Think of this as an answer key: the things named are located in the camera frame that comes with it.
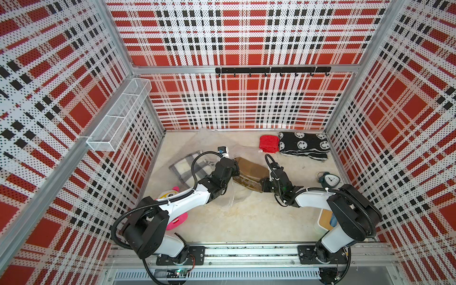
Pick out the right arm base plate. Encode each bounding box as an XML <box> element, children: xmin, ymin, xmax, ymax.
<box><xmin>298</xmin><ymin>245</ymin><xmax>348</xmax><ymax>265</ymax></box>

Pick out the brown plaid scarf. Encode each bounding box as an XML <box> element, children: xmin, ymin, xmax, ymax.
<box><xmin>233</xmin><ymin>157</ymin><xmax>269</xmax><ymax>192</ymax></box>

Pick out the wooden board with blue print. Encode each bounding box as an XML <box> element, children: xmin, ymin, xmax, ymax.
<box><xmin>316</xmin><ymin>209</ymin><xmax>338</xmax><ymax>231</ymax></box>

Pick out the black wall hook rail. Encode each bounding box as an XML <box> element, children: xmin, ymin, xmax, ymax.
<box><xmin>215</xmin><ymin>66</ymin><xmax>332</xmax><ymax>75</ymax></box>

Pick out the black smiley face scarf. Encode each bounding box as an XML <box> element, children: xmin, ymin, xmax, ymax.
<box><xmin>279</xmin><ymin>132</ymin><xmax>330</xmax><ymax>161</ymax></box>

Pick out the cream grey plaid scarf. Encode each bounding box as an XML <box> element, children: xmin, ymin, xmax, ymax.
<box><xmin>169</xmin><ymin>151</ymin><xmax>215</xmax><ymax>188</ymax></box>

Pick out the pink panda toy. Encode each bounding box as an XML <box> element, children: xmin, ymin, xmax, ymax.
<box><xmin>156</xmin><ymin>186</ymin><xmax>189</xmax><ymax>231</ymax></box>

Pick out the red knitted scarf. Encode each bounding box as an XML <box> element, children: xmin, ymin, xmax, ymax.
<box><xmin>259</xmin><ymin>135</ymin><xmax>280</xmax><ymax>154</ymax></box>

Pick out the clear plastic vacuum bag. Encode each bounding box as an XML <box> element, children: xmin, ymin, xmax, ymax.
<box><xmin>170</xmin><ymin>129</ymin><xmax>267</xmax><ymax>208</ymax></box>

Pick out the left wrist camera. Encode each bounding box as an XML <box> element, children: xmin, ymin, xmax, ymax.
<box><xmin>217</xmin><ymin>146</ymin><xmax>229</xmax><ymax>158</ymax></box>

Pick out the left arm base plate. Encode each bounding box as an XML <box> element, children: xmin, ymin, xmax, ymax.
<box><xmin>156</xmin><ymin>246</ymin><xmax>206</xmax><ymax>266</ymax></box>

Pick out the aluminium front rail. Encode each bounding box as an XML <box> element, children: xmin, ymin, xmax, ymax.
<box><xmin>101</xmin><ymin>242</ymin><xmax>406</xmax><ymax>285</ymax></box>

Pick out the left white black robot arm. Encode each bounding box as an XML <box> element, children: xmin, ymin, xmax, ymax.
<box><xmin>110</xmin><ymin>146</ymin><xmax>240</xmax><ymax>264</ymax></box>

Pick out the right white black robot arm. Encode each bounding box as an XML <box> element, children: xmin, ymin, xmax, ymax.
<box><xmin>260</xmin><ymin>167</ymin><xmax>382</xmax><ymax>254</ymax></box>

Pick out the white wire mesh basket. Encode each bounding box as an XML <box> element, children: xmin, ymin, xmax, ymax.
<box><xmin>87</xmin><ymin>78</ymin><xmax>152</xmax><ymax>152</ymax></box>

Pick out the teal alarm clock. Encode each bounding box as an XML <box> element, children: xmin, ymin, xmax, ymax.
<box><xmin>318</xmin><ymin>172</ymin><xmax>341</xmax><ymax>189</ymax></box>

